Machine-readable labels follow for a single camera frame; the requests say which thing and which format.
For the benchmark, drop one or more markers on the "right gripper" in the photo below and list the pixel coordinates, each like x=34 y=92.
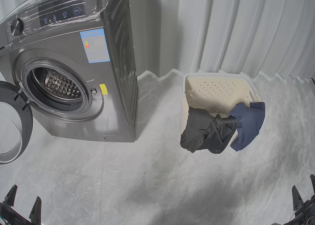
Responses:
x=306 y=213

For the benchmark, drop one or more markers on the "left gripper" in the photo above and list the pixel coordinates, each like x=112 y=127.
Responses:
x=9 y=215

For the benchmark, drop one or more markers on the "washing machine door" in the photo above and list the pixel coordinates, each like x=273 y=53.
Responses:
x=26 y=130

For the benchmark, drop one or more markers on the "cream laundry basket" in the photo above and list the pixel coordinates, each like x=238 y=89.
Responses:
x=211 y=91

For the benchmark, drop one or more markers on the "grey washing machine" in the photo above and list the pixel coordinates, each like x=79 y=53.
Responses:
x=66 y=47

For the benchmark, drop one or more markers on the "dark blue garment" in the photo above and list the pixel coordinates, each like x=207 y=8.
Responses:
x=249 y=123

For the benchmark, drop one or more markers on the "black garment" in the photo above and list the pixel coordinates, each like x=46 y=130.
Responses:
x=206 y=133

